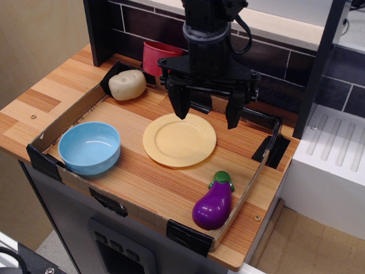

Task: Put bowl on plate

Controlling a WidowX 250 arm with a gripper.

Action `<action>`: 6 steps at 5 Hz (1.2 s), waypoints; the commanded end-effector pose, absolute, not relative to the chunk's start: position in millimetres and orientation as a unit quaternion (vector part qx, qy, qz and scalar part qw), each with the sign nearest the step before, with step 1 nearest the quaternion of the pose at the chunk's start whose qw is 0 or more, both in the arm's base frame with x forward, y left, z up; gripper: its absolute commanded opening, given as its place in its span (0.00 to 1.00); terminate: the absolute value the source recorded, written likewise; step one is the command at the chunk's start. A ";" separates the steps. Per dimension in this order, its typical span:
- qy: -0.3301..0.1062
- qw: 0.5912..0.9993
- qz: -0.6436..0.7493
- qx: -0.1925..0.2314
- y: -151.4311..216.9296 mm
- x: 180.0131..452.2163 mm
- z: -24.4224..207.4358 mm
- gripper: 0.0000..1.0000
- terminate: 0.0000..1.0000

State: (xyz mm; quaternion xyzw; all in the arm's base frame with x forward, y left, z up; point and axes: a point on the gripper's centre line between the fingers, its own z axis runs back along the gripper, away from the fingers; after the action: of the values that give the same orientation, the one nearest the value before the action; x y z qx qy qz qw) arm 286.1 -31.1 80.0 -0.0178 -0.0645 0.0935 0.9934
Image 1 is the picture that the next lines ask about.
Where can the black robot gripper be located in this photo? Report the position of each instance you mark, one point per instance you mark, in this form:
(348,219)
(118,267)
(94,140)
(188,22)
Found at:
(209,68)

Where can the light blue bowl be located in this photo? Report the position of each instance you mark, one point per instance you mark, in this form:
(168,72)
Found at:
(90,148)

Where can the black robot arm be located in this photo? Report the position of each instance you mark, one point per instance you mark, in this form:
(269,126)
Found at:
(216,12)

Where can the yellow plate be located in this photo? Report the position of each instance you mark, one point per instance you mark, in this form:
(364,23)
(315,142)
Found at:
(173,142)

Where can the red cup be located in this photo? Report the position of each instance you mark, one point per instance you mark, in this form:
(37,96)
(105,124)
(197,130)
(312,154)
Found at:
(153,51)

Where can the beige toy potato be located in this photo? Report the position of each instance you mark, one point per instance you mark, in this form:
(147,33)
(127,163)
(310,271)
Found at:
(127,85)

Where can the purple toy eggplant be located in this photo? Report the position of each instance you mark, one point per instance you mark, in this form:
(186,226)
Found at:
(213,209)

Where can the dark left upright panel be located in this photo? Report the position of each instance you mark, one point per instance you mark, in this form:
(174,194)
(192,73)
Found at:
(104,18)

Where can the white drainer sink unit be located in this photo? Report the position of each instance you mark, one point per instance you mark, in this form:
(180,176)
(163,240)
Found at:
(325,180)

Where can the cardboard tray border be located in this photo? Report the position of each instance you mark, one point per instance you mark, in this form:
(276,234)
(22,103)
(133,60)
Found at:
(256,155)

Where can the grey toy oven panel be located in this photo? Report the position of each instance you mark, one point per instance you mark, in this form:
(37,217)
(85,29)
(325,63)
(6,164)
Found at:
(119,253)

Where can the black vertical post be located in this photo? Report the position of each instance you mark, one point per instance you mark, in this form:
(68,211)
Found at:
(330,37)

